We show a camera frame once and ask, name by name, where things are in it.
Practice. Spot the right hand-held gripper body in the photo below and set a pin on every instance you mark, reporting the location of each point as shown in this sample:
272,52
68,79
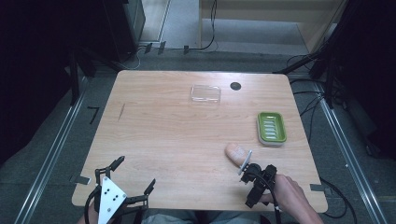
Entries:
258,182

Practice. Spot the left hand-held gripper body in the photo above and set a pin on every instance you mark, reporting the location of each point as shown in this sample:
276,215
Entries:
110,196

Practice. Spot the beige soap bar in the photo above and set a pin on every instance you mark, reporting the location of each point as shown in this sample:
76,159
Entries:
235,154

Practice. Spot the person's right hand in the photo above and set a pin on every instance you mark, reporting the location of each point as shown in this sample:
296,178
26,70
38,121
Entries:
288,193

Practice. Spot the person's left hand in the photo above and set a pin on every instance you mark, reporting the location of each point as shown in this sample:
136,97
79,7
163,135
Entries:
83,218

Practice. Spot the grey tape piece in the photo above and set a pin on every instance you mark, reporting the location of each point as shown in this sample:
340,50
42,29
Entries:
81,179
317,187

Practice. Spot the green soap dish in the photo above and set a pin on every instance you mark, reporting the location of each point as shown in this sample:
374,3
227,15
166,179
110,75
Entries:
271,128

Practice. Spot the black metal stand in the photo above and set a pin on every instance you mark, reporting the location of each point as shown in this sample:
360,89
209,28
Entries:
76,74
323,62

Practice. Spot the black round table grommet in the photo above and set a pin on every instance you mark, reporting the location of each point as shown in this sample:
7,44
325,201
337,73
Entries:
235,86

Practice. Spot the clear plastic lid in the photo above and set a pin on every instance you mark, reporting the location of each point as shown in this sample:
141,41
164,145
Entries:
205,93

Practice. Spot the black cabinet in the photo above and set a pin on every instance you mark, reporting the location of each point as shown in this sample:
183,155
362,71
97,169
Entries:
124,29

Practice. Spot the metal floor rail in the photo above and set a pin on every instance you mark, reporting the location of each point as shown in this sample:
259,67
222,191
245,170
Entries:
51,155
351,161

